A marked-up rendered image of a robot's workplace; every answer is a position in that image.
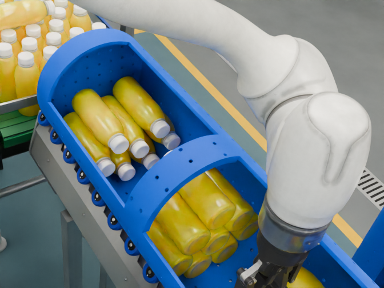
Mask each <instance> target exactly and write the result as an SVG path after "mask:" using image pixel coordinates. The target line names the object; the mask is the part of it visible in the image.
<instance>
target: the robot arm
mask: <svg viewBox="0 0 384 288"><path fill-rule="evenodd" d="M67 1H69V2H71V3H73V4H75V5H77V6H79V7H81V8H83V9H85V10H87V11H89V12H91V13H93V14H95V15H97V16H99V17H102V18H104V19H106V20H109V21H112V22H115V23H118V24H120V25H124V26H127V27H130V28H134V29H137V30H142V31H145V32H148V33H153V34H157V35H161V36H164V37H169V38H173V39H177V40H180V41H184V42H188V43H193V44H196V45H200V46H204V47H207V48H210V49H212V50H214V51H216V52H218V53H219V54H220V55H222V56H223V57H224V58H225V59H227V60H228V61H229V62H230V63H231V64H232V66H233V67H234V68H235V70H236V71H237V73H238V79H237V89H238V91H239V93H240V94H241V95H242V96H243V98H244V99H245V101H246V102H247V104H248V105H249V106H250V108H251V110H252V111H253V113H254V115H255V116H256V118H257V120H258V122H260V123H262V124H263V125H264V127H265V130H266V139H267V157H266V174H267V190H266V193H265V197H264V201H263V204H262V207H261V210H260V212H259V216H258V225H259V231H258V234H257V248H258V254H257V256H256V257H255V258H254V260H253V265H252V267H250V268H249V269H247V268H245V269H244V268H243V267H241V268H239V269H238V270H237V277H238V278H237V281H236V283H235V286H234V288H288V287H287V286H286V285H287V283H288V282H289V283H293V282H294V281H295V279H296V277H297V275H298V273H299V271H300V269H301V267H302V265H303V263H304V261H305V259H306V258H307V256H308V254H309V252H310V250H311V249H312V248H314V247H316V246H317V245H319V244H320V242H321V240H322V238H323V236H324V234H325V232H326V230H327V228H328V227H329V226H330V224H331V222H332V220H333V218H334V216H335V215H336V214H337V213H338V212H340V211H341V210H342V209H343V207H344V206H345V204H346V203H347V202H348V200H349V199H350V197H351V195H352V193H353V192H354V190H355V188H356V186H357V184H358V182H359V180H360V178H361V175H362V173H363V171H364V168H365V166H366V162H367V159H368V156H369V151H370V145H371V120H370V117H369V115H368V113H367V112H366V110H365V109H364V108H363V107H362V106H361V105H360V104H359V103H358V102H357V101H356V100H354V99H352V98H351V97H349V96H347V95H344V94H341V93H339V92H338V89H337V86H336V83H335V80H334V77H333V75H332V73H331V70H330V68H329V66H328V64H327V62H326V60H325V58H324V57H323V55H322V54H321V53H320V51H319V50H318V49H317V48H316V47H314V46H313V45H312V44H310V43H309V42H308V41H306V40H303V39H300V38H296V37H292V36H290V35H279V36H276V37H273V36H271V35H268V34H267V33H265V32H264V31H262V30H261V29H260V28H258V27H257V26H256V25H254V24H253V23H251V22H250V21H249V20H247V19H246V18H245V17H243V16H241V15H240V14H238V13H237V12H235V11H234V10H232V9H230V8H228V7H226V6H224V5H222V4H221V3H218V2H216V1H214V0H67Z"/></svg>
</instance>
